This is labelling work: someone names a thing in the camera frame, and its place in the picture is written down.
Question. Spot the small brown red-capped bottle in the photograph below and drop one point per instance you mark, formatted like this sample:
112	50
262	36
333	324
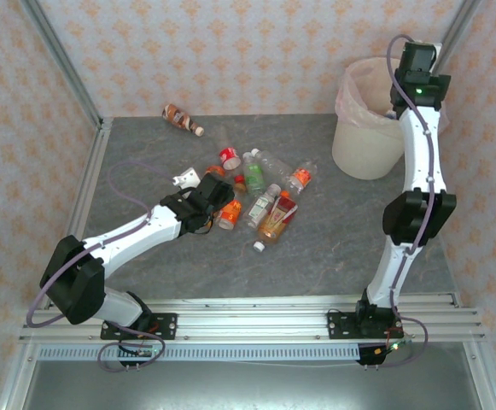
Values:
240	184

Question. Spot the orange red label bottle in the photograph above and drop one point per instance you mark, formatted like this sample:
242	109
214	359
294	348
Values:
231	213

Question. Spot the orange plastic bottle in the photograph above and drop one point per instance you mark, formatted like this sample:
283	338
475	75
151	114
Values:
216	171

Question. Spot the green label clear bottle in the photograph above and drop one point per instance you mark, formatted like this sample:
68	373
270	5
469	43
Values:
254	175

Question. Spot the white green label bottle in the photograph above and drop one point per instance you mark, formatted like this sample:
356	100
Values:
261	207

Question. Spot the red label clear bottle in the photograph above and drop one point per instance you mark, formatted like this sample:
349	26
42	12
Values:
229	157

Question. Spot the amber tea bottle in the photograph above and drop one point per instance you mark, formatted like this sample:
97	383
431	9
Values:
278	218

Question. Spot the orange label clear bottle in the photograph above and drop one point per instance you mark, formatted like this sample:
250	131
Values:
302	176

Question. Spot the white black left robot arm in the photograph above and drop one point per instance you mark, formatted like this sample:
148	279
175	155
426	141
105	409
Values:
132	237

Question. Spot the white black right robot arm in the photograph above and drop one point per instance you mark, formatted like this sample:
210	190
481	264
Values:
420	149

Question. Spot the pink plastic bin liner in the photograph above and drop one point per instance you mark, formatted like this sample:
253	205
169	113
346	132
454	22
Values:
350	107

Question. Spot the beige plastic bin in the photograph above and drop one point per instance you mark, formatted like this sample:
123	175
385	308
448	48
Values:
358	149

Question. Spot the plain clear white-capped bottle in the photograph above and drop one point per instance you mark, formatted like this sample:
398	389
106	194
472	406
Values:
273	164

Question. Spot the brown label plastic bottle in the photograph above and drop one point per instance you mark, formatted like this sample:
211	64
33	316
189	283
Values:
179	117

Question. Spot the narrow aluminium extrusion beam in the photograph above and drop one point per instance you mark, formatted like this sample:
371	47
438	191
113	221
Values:
252	302

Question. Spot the wide aluminium extrusion beam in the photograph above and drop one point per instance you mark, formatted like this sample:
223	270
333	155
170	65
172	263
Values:
252	326

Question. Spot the small circuit board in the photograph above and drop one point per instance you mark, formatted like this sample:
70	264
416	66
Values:
395	347
145	353

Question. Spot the grey metal panel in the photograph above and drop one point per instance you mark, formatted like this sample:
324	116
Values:
252	388

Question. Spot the aluminium frame post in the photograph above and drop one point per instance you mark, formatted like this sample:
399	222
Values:
66	64
461	25

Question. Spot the aluminium table edge rail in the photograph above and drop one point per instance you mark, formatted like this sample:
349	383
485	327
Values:
86	188

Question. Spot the aluminium frame leg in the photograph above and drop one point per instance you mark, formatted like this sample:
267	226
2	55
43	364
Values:
484	376
17	376

